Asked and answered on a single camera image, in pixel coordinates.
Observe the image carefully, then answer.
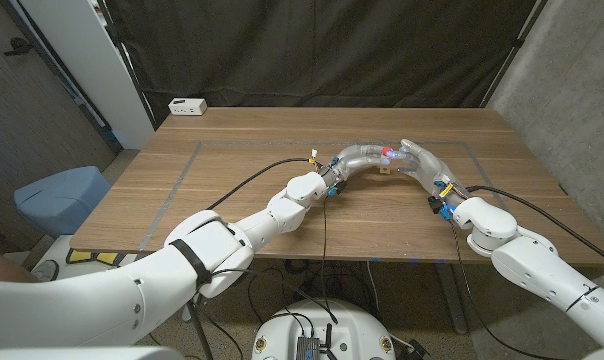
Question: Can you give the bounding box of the white floor cable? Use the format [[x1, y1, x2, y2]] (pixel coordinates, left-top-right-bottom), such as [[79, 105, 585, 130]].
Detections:
[[365, 260, 381, 314]]

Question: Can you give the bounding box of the white robot torso base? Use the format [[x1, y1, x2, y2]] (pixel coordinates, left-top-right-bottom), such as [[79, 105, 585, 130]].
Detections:
[[251, 298, 397, 360]]

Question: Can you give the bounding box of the yellow black hazard strip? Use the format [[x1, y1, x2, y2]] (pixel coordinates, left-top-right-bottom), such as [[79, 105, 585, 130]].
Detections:
[[64, 248, 138, 266]]

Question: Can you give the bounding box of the white table leg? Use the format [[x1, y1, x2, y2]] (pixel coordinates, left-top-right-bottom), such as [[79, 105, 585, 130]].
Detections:
[[434, 262, 469, 335]]

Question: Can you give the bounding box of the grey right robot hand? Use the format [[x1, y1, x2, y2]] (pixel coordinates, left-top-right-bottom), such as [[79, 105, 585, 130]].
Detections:
[[390, 138, 472, 205]]

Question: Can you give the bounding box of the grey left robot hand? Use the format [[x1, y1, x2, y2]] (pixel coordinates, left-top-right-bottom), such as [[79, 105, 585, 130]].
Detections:
[[319, 143, 394, 188]]

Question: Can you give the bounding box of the grey electronics module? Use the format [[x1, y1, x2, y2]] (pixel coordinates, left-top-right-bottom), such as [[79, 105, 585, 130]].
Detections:
[[295, 335, 322, 360]]

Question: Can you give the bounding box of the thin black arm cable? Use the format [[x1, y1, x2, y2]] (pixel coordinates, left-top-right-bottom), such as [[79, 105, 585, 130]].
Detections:
[[319, 194, 339, 325], [446, 219, 568, 360]]

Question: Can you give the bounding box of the black backdrop stand pole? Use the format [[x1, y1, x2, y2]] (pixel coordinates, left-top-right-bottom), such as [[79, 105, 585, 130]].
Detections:
[[95, 0, 158, 131], [479, 0, 551, 109]]

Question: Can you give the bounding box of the black backdrop cloth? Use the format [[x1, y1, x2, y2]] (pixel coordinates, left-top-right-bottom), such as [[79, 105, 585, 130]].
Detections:
[[104, 0, 551, 126]]

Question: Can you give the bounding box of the wooden table panel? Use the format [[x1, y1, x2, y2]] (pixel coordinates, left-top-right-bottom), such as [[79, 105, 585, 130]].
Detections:
[[137, 141, 541, 262]]

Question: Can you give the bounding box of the white power strip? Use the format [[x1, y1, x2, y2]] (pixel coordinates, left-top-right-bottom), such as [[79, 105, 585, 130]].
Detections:
[[167, 97, 208, 117]]

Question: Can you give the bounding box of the blue padded bin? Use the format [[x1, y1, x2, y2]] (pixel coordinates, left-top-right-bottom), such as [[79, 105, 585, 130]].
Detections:
[[13, 165, 112, 239]]

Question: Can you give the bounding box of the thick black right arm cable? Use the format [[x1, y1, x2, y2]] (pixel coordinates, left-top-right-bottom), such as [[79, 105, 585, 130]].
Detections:
[[466, 185, 604, 271]]

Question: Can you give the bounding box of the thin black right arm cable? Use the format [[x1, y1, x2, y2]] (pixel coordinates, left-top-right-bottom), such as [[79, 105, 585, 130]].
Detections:
[[446, 219, 568, 360]]

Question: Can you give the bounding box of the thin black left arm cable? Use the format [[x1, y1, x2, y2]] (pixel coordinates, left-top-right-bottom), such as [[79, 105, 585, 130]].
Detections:
[[319, 194, 339, 325]]

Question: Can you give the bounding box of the black door handle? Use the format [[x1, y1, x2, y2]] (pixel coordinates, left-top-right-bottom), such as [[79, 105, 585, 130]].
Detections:
[[2, 36, 33, 56]]

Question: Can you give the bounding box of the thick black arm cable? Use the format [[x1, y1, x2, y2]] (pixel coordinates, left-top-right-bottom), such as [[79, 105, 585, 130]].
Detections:
[[205, 157, 322, 211], [466, 185, 604, 271]]

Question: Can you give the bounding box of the white sneaker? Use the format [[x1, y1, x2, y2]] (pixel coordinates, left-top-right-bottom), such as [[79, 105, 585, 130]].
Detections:
[[31, 259, 61, 282]]

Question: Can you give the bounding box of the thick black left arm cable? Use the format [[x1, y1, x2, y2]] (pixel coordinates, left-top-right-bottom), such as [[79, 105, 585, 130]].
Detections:
[[205, 157, 322, 211]]

